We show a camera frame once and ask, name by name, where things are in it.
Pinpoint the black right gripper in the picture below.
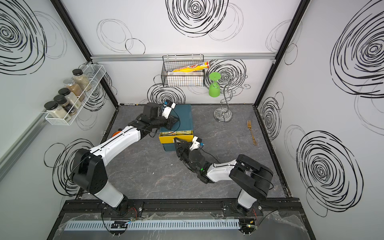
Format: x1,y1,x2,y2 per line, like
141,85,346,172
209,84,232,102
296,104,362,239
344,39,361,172
175,138,200,175

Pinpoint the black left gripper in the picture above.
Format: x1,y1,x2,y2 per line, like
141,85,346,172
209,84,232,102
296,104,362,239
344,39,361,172
151,113,179,131

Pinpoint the yellow drawer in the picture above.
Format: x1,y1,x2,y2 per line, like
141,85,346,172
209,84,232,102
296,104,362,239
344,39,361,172
159,130,194,144

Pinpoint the teal drawer cabinet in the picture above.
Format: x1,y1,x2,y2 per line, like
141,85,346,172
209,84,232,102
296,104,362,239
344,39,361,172
159,105,194,152

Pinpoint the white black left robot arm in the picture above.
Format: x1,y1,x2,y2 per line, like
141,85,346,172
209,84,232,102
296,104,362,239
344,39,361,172
69,100,179,216

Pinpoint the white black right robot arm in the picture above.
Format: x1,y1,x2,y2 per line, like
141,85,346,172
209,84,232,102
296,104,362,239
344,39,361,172
174,137,274,216

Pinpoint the orange cup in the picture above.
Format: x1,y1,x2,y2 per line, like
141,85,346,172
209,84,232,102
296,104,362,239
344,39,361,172
112,129,122,138

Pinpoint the white box in basket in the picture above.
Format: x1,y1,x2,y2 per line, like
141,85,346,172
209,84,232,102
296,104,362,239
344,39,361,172
164,72,205,87

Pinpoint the gold fork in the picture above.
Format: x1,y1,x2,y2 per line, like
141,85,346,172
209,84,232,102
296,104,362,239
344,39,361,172
247,120,258,146

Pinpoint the yellow snack tube package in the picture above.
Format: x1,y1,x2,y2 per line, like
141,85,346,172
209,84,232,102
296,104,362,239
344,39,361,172
172,62,210,73

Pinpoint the spice jar black lid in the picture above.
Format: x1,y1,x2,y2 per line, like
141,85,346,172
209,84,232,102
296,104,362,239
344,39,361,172
72,69,92,92
54,95,77,116
58,88,81,110
44,101,67,119

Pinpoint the clear acrylic spice shelf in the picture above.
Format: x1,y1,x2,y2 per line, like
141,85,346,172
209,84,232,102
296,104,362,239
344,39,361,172
45,64,108,131

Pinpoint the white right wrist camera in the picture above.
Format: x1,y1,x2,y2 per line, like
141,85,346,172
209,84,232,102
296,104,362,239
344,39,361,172
190,136,204,151

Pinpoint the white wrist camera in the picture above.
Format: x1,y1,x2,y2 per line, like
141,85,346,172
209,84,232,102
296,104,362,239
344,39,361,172
162,100,176,119
190,136,204,151

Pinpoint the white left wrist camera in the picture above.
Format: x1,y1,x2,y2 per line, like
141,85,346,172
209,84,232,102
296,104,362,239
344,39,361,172
162,100,176,119

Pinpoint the black wire wall basket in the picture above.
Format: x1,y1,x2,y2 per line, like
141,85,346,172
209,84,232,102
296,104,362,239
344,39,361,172
161,54,206,88

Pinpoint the grey slotted cable duct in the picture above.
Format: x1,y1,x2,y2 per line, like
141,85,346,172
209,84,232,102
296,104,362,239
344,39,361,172
64,219,241,232

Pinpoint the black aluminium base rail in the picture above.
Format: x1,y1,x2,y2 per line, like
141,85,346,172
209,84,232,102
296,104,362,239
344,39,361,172
62,198,302,217

